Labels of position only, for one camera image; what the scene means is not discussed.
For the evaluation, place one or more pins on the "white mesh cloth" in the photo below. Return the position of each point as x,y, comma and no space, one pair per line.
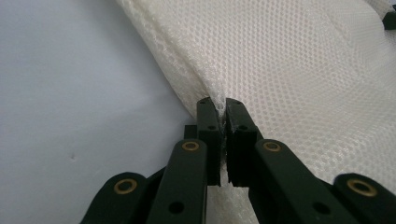
295,77

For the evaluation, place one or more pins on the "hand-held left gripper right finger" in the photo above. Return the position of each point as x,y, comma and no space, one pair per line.
239,149

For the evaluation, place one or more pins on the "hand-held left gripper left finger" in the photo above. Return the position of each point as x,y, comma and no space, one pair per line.
210,140

